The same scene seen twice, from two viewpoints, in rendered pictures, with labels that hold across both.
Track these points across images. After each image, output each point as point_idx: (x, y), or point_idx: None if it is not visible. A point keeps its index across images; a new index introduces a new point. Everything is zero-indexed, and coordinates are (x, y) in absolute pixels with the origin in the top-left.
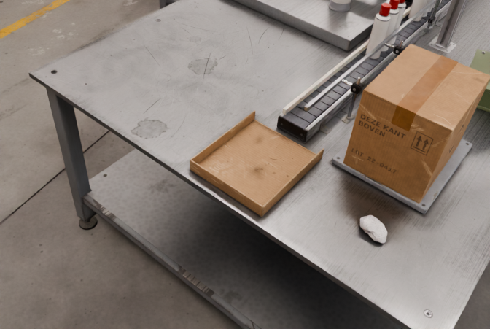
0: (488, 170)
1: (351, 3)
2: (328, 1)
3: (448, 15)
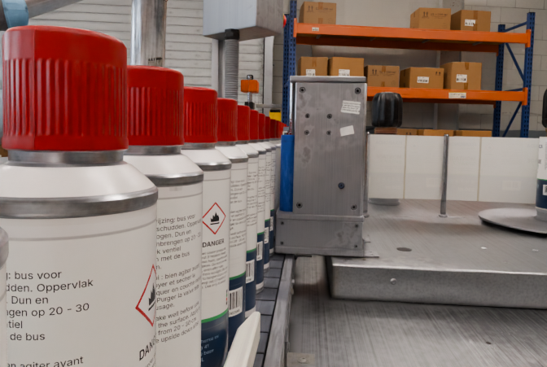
0: None
1: (378, 207)
2: (406, 204)
3: None
